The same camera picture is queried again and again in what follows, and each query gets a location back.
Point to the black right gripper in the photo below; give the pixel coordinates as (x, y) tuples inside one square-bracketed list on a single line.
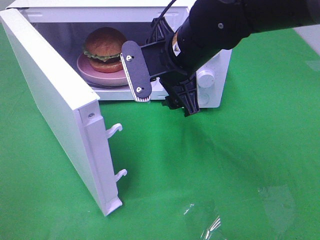
[(155, 60)]

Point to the pink round plate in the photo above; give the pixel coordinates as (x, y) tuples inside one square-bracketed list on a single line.
[(117, 78)]

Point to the burger with lettuce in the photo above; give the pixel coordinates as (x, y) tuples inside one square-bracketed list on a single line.
[(103, 47)]

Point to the white microwave door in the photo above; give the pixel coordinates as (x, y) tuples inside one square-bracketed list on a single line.
[(69, 106)]

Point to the white microwave knob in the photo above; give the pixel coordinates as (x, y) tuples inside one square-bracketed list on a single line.
[(205, 78)]

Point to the round white door release button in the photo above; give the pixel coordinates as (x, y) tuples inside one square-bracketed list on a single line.
[(203, 99)]

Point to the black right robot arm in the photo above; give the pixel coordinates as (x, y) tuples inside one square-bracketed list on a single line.
[(174, 56)]

